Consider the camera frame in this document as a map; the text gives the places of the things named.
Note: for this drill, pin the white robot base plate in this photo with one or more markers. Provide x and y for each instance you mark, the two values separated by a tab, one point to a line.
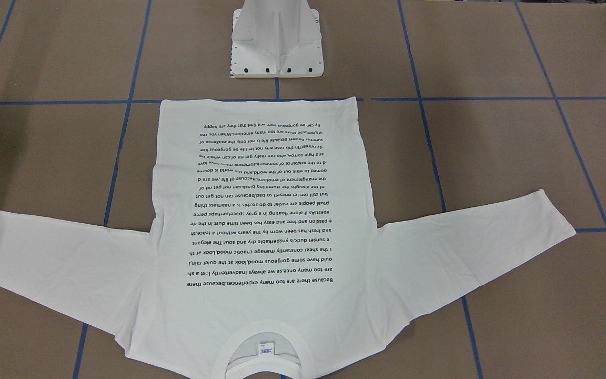
276	39

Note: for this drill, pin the white long-sleeve printed shirt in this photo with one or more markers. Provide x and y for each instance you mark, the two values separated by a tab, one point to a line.
264	253

